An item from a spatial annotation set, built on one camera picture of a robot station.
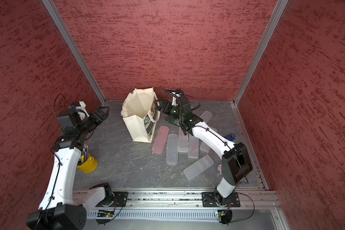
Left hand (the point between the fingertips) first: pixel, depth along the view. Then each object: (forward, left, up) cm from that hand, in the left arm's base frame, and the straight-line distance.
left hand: (105, 115), depth 73 cm
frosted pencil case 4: (-6, -35, -30) cm, 46 cm away
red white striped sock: (-18, -63, -28) cm, 71 cm away
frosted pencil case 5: (-18, -49, -30) cm, 60 cm away
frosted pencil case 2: (-3, -49, -28) cm, 57 cm away
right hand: (+7, -28, -1) cm, 29 cm away
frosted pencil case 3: (0, -42, -28) cm, 51 cm away
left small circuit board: (-40, -2, -31) cm, 51 cm away
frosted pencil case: (-3, -56, -29) cm, 63 cm away
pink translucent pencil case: (+2, -27, -30) cm, 40 cm away
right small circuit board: (-40, -61, -31) cm, 79 cm away
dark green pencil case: (+19, -35, -30) cm, 50 cm away
